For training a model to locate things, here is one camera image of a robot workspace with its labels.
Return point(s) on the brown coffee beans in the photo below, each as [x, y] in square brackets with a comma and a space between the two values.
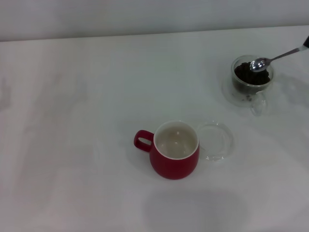
[246, 76]

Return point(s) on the red ceramic mug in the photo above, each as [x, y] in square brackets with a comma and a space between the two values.
[173, 166]

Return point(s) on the empty clear glass saucer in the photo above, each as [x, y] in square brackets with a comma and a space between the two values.
[217, 145]

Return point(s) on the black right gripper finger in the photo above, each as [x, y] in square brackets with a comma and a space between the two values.
[307, 43]

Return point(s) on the clear glass saucer with crumbs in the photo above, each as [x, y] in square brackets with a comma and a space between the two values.
[235, 99]

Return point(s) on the spilled coffee bean crumbs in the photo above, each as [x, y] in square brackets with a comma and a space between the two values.
[248, 97]

